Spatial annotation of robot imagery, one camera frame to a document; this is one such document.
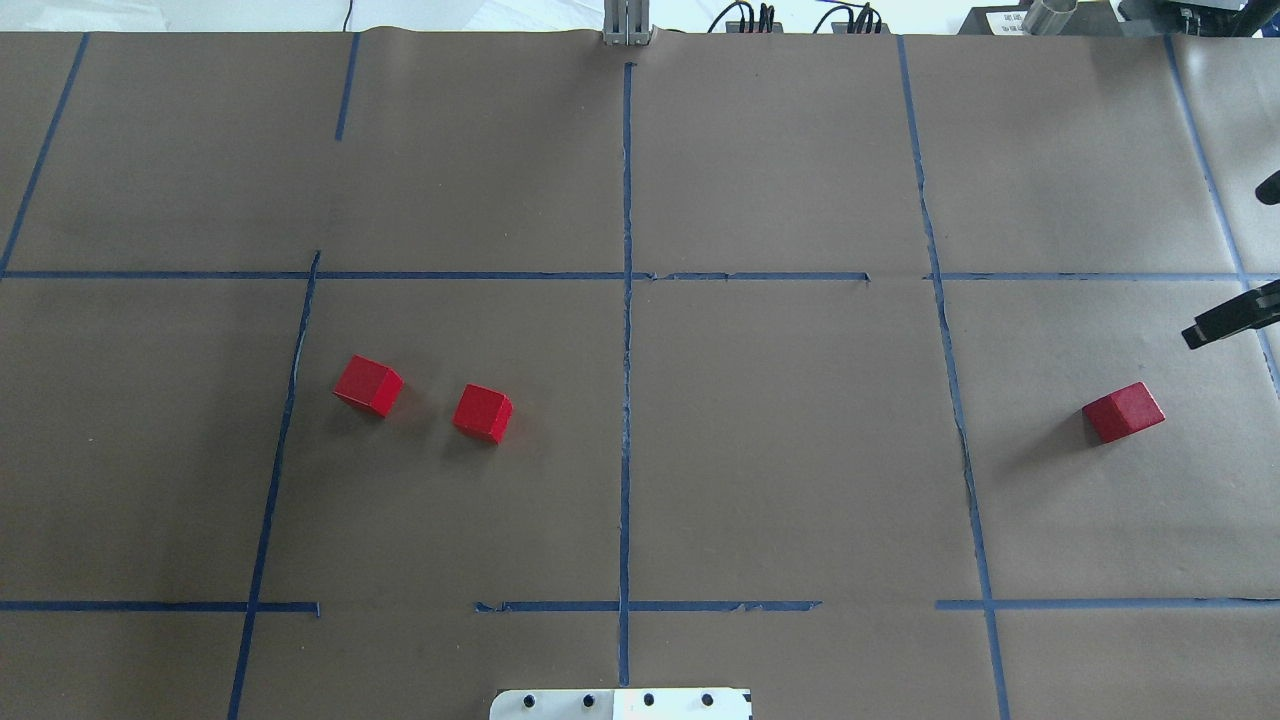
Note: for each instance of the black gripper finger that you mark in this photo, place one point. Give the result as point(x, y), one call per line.
point(1251, 310)

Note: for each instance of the red block placed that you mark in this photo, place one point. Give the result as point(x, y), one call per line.
point(1123, 413)
point(483, 413)

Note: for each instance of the brown paper table cover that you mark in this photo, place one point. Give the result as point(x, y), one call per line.
point(798, 331)

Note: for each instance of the red block far left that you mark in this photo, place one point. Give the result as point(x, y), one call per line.
point(368, 386)

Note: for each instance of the aluminium frame post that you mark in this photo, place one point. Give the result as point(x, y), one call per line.
point(627, 23)

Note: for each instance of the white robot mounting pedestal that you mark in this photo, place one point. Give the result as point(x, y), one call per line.
point(623, 703)

